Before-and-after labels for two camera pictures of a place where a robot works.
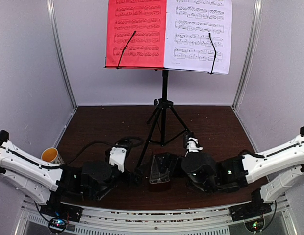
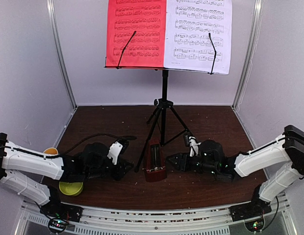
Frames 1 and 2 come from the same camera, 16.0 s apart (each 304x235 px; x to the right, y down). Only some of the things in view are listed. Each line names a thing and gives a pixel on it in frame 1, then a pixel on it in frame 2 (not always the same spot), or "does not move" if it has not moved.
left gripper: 138,177 → 120,172
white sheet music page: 188,46 does not move
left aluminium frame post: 50,4 does not move
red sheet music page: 146,49 does not move
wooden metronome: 162,167 → 156,171
